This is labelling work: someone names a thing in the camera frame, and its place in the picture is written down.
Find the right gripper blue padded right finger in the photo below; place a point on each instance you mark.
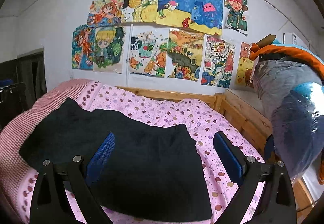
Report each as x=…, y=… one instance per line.
x=231, y=157

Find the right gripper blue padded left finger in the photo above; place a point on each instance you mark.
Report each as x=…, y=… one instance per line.
x=99, y=159

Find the black garment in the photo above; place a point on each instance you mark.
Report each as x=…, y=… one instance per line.
x=153, y=173

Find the plastic bagged clothes pile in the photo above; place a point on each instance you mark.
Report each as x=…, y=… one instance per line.
x=291, y=94

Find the pink apple print bedsheet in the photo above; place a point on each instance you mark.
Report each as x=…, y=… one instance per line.
x=164, y=167

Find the yellow bear drawing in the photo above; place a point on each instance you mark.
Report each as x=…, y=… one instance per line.
x=245, y=66

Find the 2024 dragon drawing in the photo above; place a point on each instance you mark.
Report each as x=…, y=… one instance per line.
x=218, y=62

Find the orange cloth on pile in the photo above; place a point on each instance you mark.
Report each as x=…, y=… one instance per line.
x=295, y=52

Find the black cabinet at left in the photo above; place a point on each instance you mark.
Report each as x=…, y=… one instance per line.
x=22, y=83

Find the landscape fields drawing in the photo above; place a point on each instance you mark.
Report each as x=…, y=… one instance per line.
x=185, y=49

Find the blond child drawing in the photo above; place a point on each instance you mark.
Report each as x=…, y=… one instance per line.
x=108, y=49

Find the orange slices drink drawing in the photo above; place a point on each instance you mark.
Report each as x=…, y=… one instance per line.
x=148, y=51

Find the orange haired mermaid drawing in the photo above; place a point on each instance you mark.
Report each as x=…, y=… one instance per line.
x=82, y=53

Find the pink jellyfish drawing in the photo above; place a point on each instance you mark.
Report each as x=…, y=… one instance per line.
x=207, y=16

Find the swimming girl drawing upper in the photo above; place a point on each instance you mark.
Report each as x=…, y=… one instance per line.
x=104, y=13

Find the red haired child drawing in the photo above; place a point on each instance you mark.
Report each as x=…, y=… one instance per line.
x=237, y=18

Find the sun and yellow drawing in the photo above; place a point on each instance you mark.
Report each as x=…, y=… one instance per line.
x=139, y=11

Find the fish underwater drawing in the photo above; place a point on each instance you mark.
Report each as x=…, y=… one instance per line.
x=174, y=13

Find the wooden bed frame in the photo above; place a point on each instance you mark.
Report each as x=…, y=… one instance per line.
x=240, y=117

